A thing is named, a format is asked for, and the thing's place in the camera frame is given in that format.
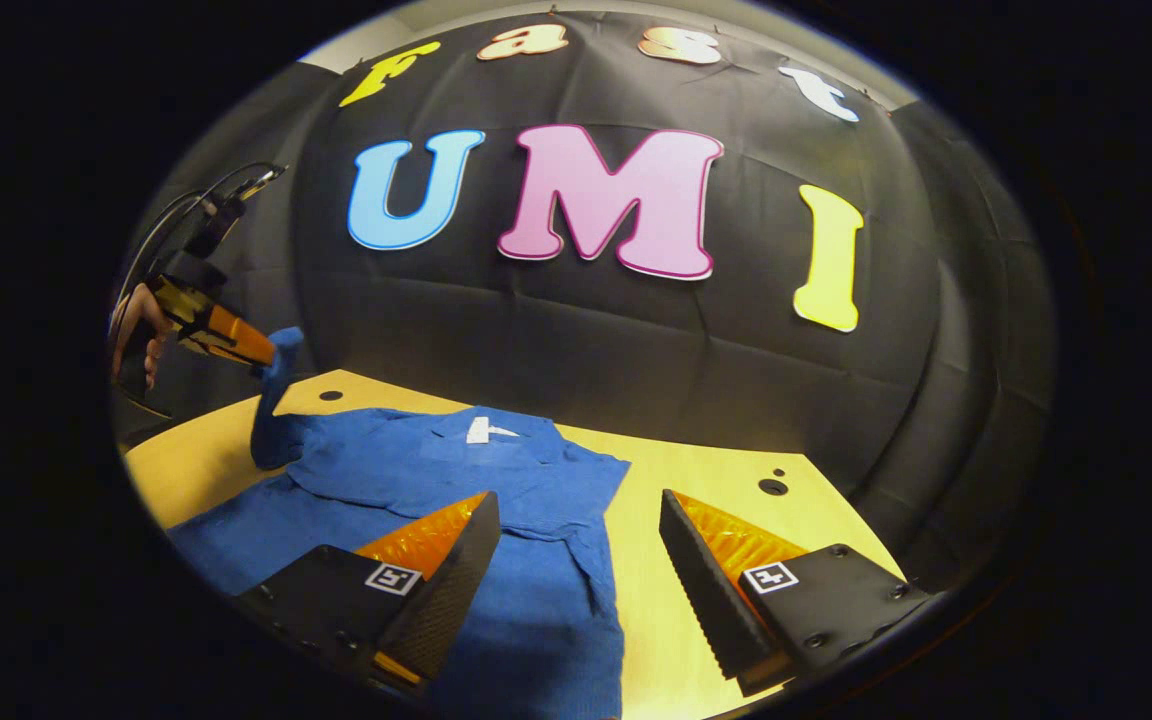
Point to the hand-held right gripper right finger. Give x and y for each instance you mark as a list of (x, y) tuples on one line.
[(701, 590)]

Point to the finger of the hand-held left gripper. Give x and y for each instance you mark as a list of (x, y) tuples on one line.
[(221, 352), (236, 332)]

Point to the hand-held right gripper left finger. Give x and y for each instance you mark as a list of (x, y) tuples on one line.
[(446, 590)]

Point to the blue button jacket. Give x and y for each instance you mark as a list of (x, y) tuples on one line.
[(536, 620)]

